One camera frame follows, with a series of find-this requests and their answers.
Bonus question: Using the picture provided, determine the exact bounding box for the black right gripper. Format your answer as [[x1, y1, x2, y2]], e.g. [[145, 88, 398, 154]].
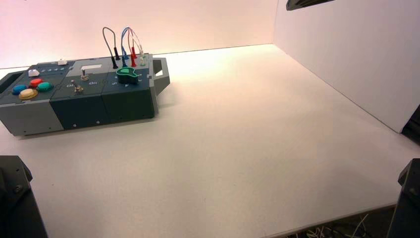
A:
[[286, 0, 336, 11]]

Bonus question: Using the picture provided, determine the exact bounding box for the black object behind white panel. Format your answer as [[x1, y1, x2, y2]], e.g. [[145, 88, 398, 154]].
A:
[[401, 105, 420, 145]]

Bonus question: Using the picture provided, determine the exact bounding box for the green rotary pointer knob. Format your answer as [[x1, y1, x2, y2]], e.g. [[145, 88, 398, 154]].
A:
[[116, 67, 139, 85]]

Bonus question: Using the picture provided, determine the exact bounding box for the grey and teal control box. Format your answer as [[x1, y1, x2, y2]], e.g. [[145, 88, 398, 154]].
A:
[[0, 53, 170, 137]]

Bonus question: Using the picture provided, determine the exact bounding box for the yellow round push button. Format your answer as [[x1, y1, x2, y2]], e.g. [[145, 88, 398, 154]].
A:
[[18, 89, 39, 101]]

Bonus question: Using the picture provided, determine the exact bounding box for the white jumper cable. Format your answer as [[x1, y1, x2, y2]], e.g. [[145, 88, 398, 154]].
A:
[[129, 28, 147, 66]]

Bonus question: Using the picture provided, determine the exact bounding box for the red jumper cable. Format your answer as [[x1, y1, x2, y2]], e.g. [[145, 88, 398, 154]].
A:
[[127, 28, 138, 67]]

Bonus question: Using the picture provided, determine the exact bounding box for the blue jumper cable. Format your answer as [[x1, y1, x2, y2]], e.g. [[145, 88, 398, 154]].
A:
[[120, 27, 131, 68]]

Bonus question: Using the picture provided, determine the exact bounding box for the black jumper cable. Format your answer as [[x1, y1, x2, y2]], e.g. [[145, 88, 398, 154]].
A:
[[102, 27, 121, 69]]

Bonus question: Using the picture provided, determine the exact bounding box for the white loose cable bundle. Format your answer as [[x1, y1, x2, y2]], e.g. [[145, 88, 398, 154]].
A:
[[285, 214, 396, 238]]

